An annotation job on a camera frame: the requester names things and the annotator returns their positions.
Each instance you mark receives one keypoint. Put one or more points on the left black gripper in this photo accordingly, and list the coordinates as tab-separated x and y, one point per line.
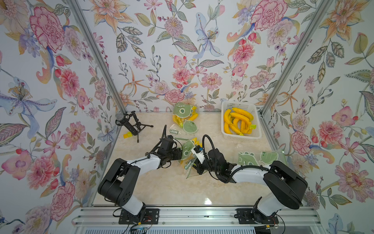
177	152

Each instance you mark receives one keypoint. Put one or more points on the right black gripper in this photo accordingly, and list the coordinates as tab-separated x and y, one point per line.
198	166

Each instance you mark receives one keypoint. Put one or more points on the zip-top bag bananas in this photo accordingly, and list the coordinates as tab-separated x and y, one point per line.
189	160
184	117
259	159

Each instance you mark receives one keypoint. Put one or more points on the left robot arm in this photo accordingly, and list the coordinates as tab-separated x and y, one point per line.
119	182

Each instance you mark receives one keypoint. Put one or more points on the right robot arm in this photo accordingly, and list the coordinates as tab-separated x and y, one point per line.
286	187

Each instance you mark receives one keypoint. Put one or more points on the black microphone tripod stand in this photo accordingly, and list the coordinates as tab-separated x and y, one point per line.
131	122

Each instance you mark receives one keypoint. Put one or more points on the white plastic basket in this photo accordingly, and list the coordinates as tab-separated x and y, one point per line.
240	121

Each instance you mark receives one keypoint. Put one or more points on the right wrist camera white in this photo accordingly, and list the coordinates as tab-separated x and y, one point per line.
198	152

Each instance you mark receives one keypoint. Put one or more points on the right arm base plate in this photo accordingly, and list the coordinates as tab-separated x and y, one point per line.
254	216

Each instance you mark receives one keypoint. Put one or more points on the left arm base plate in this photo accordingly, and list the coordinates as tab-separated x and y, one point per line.
146	216

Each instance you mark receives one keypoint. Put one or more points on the left corner aluminium post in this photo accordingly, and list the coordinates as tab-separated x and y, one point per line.
89	37

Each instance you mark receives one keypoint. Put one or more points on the corner aluminium post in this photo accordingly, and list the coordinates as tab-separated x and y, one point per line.
89	37
302	45

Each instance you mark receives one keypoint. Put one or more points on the aluminium front rail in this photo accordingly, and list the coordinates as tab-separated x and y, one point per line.
194	220

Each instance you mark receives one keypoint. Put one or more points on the right corner aluminium post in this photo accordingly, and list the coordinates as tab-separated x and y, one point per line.
302	45

